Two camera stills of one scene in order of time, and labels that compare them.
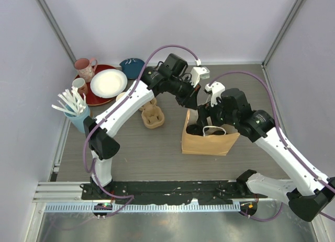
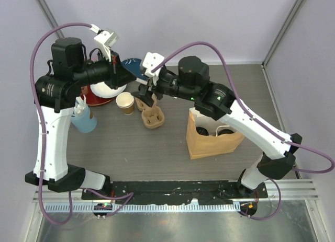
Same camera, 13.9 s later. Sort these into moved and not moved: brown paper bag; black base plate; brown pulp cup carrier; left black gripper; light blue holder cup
Moved: brown paper bag; left black gripper
Not moved: brown pulp cup carrier; black base plate; light blue holder cup
